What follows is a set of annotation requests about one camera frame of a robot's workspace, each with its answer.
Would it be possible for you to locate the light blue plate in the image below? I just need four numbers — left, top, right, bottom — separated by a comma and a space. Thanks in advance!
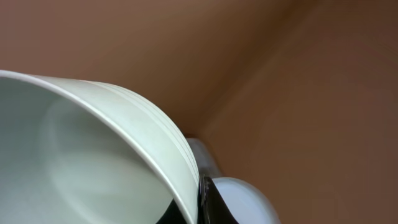
187, 138, 280, 224

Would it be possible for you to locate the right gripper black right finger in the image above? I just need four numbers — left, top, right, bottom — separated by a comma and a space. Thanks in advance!
198, 175, 238, 224

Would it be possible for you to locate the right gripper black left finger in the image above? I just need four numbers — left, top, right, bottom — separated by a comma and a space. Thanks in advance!
156, 200, 187, 224

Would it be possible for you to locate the green bowl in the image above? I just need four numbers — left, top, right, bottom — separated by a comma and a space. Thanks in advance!
1, 71, 199, 223

